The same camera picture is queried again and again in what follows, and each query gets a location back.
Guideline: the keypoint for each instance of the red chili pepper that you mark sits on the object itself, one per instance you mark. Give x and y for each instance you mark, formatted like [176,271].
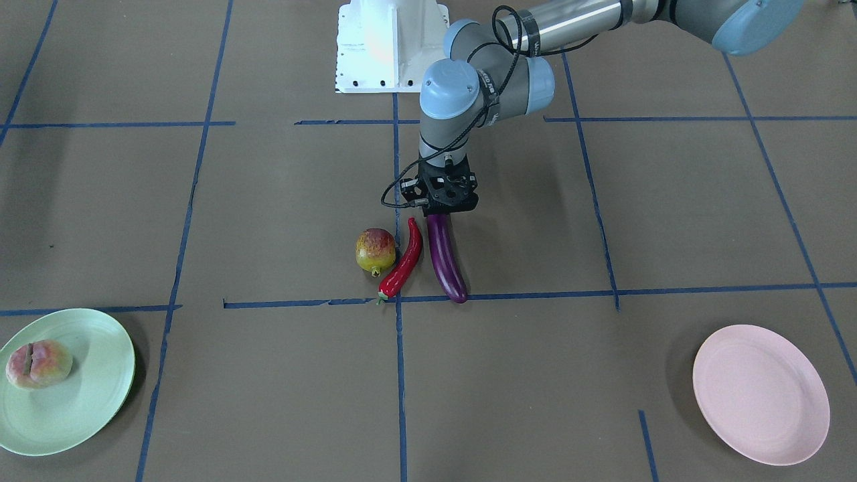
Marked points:
[393,283]

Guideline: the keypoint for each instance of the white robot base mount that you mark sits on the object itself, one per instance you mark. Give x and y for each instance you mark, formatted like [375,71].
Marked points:
[386,46]

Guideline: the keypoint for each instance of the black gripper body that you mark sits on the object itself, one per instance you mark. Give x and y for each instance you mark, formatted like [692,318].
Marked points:
[471,182]

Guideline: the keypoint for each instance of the purple eggplant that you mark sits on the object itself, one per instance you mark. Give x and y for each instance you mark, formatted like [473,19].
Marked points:
[443,259]

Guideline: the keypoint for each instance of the red yellow apple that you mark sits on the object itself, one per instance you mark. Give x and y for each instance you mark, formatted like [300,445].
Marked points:
[376,251]

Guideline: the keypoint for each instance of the green plate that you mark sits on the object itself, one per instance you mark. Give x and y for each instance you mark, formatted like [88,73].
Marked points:
[46,421]

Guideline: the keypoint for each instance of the pink yellow peach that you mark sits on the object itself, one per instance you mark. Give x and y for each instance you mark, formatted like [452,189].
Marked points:
[38,365]

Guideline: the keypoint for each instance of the pink plate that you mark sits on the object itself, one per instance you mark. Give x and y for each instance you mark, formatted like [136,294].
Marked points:
[761,395]

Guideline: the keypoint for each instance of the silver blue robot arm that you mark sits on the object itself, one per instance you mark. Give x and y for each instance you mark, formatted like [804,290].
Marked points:
[499,70]

